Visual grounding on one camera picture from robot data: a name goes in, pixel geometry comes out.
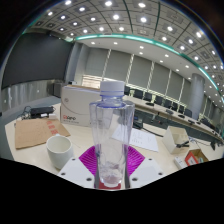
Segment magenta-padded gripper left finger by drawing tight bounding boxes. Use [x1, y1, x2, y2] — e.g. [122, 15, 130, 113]
[58, 145, 98, 190]

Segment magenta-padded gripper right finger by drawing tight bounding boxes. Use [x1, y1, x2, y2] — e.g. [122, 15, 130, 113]
[126, 145, 169, 189]

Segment clear plastic water bottle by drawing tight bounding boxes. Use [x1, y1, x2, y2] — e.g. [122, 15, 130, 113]
[89, 80, 136, 189]

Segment white ceramic cup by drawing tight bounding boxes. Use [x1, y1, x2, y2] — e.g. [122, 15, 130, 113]
[45, 134, 75, 171]

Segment white paper sheet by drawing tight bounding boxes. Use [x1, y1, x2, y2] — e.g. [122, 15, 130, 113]
[129, 127, 160, 153]

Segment white remote control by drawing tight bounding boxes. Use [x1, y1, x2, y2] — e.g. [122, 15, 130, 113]
[173, 155, 188, 170]

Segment small open white box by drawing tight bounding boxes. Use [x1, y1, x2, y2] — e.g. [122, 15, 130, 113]
[161, 125, 191, 155]

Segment open red cardboard box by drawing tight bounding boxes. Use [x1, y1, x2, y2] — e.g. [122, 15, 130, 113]
[184, 148, 210, 167]

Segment black desk phone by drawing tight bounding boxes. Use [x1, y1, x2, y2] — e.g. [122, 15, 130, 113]
[133, 118, 145, 130]

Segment brown paper envelope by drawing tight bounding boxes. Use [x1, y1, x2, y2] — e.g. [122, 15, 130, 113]
[14, 117, 72, 150]

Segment long curved conference desk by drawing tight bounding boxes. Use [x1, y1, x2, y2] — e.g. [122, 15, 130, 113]
[124, 94, 224, 144]

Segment large white cardboard box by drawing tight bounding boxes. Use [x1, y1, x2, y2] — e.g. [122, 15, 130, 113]
[60, 84, 103, 128]

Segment row of black office chairs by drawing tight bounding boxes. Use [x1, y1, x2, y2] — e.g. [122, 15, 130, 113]
[123, 85, 214, 131]

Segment grey monitor cabinet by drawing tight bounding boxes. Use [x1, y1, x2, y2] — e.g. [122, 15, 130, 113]
[52, 82, 68, 99]

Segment ceiling lights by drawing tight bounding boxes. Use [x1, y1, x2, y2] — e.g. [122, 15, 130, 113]
[33, 0, 224, 78]

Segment black power adapter with cables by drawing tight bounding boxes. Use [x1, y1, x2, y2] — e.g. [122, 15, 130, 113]
[23, 105, 56, 120]

